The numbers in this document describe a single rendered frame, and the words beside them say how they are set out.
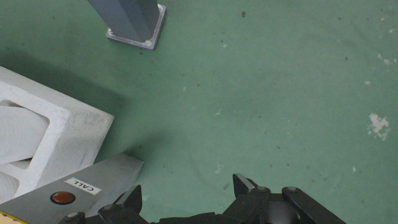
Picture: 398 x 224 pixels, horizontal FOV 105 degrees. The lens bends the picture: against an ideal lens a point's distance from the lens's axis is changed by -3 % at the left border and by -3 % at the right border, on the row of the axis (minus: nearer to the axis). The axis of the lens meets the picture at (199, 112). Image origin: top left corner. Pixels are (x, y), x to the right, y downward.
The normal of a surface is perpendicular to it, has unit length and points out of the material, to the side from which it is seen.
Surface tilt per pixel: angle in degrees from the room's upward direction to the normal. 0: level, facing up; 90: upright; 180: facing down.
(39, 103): 0
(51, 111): 0
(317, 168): 0
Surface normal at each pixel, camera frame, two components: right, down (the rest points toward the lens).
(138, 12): 0.50, 0.86
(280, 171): 0.07, -0.07
